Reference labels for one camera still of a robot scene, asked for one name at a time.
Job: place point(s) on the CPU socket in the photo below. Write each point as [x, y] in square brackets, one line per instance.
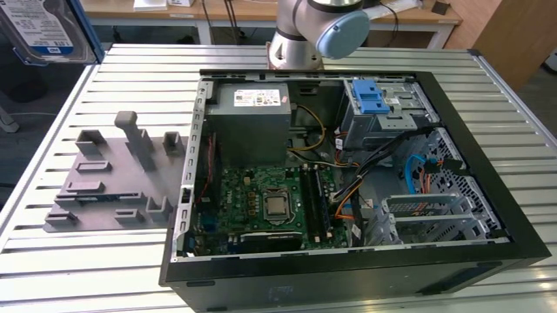
[263, 221]

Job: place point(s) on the silver CPU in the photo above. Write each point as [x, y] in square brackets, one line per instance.
[277, 205]

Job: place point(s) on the hard disk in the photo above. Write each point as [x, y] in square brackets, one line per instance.
[39, 29]

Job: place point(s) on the black RAM slot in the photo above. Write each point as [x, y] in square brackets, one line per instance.
[321, 202]
[326, 202]
[310, 202]
[315, 202]

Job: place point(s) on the white box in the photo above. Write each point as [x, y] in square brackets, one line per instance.
[150, 5]
[180, 2]

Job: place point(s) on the wooden desk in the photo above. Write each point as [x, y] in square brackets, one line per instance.
[243, 13]

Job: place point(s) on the black PC case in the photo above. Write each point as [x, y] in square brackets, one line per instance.
[347, 287]

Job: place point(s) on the black office chair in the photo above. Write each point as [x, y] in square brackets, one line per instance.
[21, 84]

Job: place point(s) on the grey power supply unit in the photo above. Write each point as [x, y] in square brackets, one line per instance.
[247, 137]

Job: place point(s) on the green motherboard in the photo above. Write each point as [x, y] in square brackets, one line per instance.
[235, 195]

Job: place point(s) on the grey parts rack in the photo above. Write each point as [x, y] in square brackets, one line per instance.
[112, 182]

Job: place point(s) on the silver disk bay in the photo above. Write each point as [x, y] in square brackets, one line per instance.
[434, 221]

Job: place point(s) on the wooden cabinet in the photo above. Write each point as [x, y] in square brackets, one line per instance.
[513, 32]

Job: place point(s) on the black graphics card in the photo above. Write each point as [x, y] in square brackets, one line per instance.
[270, 243]

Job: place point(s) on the black case fan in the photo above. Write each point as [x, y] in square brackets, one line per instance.
[203, 182]

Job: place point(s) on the grey drive cage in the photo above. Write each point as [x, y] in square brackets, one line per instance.
[361, 130]

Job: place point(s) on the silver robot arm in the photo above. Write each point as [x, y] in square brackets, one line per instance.
[295, 32]

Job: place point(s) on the blue plastic drive bracket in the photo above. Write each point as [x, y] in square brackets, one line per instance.
[370, 98]

